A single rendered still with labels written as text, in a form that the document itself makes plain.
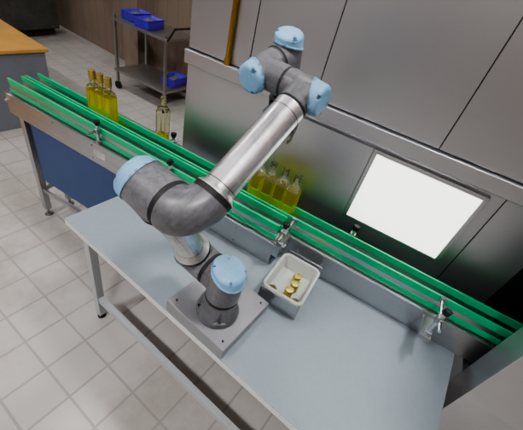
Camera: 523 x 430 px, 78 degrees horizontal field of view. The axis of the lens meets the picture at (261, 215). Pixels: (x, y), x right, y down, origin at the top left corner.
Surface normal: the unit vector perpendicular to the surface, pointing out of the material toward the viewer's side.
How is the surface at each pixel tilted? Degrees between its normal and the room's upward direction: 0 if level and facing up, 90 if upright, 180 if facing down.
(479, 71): 90
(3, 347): 0
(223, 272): 10
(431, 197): 90
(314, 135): 90
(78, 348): 0
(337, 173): 90
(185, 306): 3
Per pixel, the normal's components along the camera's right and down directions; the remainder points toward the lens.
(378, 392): 0.22, -0.75
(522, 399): -0.48, 0.48
